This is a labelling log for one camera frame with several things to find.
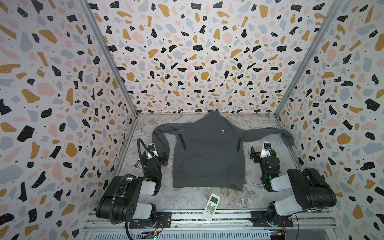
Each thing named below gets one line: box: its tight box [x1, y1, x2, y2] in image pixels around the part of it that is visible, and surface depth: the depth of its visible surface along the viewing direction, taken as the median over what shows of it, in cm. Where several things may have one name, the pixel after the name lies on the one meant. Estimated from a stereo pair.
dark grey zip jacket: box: [151, 109, 296, 191], surface depth 103 cm
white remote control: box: [201, 193, 221, 222], surface depth 78 cm
